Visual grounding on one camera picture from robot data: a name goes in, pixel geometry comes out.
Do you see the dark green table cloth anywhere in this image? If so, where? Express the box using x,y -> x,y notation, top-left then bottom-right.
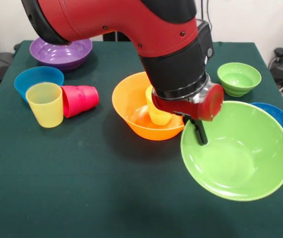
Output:
0,40 -> 283,238

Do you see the dark blue bowl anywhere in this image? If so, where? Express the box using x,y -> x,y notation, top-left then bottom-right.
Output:
250,102 -> 283,134

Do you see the small green bowl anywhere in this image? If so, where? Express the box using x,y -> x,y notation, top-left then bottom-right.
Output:
217,62 -> 262,98

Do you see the large purple bowl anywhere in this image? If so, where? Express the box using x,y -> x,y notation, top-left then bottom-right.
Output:
29,37 -> 93,73

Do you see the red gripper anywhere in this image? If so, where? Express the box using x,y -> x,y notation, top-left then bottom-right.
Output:
152,83 -> 225,146

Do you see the light blue bowl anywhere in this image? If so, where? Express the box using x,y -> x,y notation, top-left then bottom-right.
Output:
13,66 -> 65,104

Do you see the translucent yellow-green cup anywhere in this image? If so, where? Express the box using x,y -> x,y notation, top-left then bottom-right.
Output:
25,82 -> 64,129

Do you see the yellow cup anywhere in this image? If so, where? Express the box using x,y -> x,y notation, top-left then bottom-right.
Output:
145,85 -> 174,126

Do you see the red cup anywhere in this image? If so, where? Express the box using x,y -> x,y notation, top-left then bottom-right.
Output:
61,85 -> 100,119

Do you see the large green bowl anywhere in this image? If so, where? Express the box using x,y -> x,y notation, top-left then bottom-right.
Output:
180,100 -> 283,202

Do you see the large orange bowl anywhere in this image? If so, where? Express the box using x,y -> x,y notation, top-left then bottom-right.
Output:
112,71 -> 185,141

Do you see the black hanging cable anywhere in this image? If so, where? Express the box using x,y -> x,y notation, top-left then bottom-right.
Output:
200,0 -> 214,28

